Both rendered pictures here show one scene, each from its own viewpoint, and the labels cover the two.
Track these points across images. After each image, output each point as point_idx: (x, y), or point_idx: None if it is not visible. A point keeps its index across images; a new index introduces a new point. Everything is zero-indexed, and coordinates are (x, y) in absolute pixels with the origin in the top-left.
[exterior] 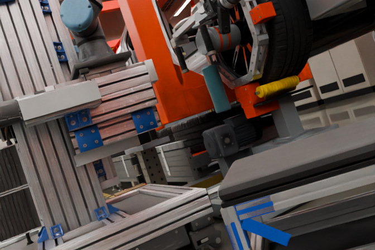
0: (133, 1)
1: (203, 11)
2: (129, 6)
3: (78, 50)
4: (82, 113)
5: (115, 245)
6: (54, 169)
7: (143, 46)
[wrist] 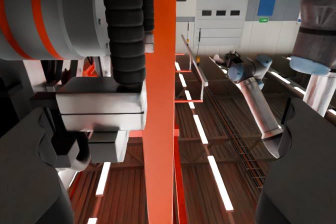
0: (166, 109)
1: (118, 133)
2: (173, 104)
3: (318, 66)
4: None
5: None
6: None
7: (173, 48)
